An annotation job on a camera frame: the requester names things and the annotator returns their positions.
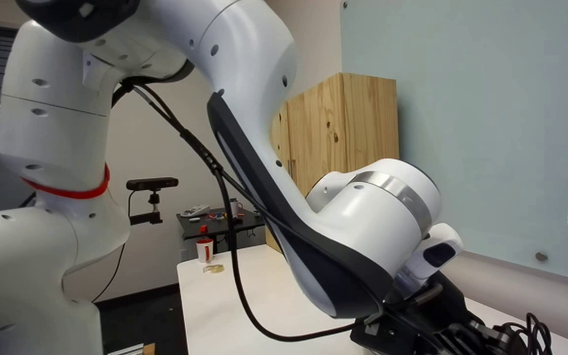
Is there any tall wooden box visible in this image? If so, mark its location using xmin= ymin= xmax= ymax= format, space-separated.
xmin=266 ymin=71 xmax=402 ymax=252

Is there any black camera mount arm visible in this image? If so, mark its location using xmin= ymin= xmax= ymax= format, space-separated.
xmin=126 ymin=189 xmax=165 ymax=227

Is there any black stereo camera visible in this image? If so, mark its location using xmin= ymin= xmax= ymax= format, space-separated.
xmin=124 ymin=175 xmax=181 ymax=193

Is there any small red-capped bottle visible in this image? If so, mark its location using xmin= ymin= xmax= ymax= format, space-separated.
xmin=195 ymin=223 xmax=216 ymax=264

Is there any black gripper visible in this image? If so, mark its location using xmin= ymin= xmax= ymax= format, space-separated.
xmin=388 ymin=268 xmax=496 ymax=355

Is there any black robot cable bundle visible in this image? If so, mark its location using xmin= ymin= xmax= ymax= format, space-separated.
xmin=112 ymin=77 xmax=390 ymax=345

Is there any black side table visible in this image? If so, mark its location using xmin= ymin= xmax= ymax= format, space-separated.
xmin=175 ymin=205 xmax=266 ymax=262

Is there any glass whiteboard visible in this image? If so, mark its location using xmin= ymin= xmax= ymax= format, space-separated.
xmin=339 ymin=0 xmax=568 ymax=286

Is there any thin black camera cable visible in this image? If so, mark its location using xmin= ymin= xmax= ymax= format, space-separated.
xmin=92 ymin=189 xmax=135 ymax=304

